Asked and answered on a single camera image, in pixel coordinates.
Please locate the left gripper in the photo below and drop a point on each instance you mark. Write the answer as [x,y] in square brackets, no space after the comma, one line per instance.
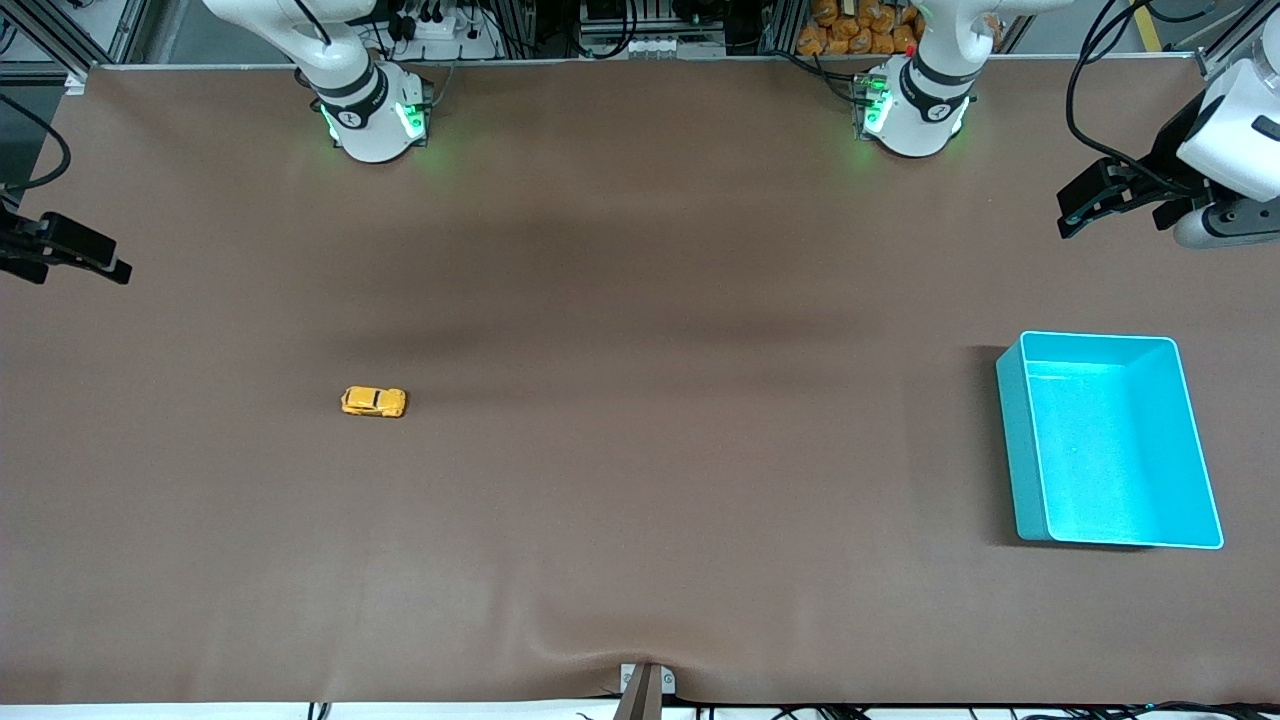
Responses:
[1169,152]

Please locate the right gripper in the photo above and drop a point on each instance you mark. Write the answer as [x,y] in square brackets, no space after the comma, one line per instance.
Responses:
[22,243]

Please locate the yellow beetle toy car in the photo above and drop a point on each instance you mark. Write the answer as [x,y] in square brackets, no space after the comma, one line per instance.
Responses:
[372,402]

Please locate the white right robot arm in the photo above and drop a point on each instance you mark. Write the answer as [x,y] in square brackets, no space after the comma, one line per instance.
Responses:
[370,130]

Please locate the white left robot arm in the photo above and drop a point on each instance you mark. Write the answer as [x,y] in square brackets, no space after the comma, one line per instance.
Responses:
[915,125]

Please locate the turquoise plastic bin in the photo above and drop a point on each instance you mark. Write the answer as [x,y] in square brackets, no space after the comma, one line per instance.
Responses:
[1110,450]

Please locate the bag of orange items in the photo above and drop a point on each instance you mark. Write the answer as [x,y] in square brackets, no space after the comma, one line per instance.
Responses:
[850,30]

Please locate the white power strip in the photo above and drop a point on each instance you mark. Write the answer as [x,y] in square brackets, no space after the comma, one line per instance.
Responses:
[445,30]

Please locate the white connector block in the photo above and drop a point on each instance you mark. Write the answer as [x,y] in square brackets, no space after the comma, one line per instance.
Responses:
[665,46]

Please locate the black equipment rack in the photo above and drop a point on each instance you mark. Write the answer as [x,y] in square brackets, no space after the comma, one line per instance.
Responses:
[650,20]

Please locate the brown table mat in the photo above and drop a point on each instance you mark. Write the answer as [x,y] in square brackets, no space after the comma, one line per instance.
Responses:
[640,450]

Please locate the white corner bracket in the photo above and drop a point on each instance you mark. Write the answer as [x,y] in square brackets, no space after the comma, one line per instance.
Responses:
[75,82]

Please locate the aluminium profile frame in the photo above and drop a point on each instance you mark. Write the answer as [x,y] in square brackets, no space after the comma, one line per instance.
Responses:
[90,30]
[1230,45]

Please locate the metal clamp bracket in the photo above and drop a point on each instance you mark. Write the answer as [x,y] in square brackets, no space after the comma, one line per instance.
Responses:
[645,690]

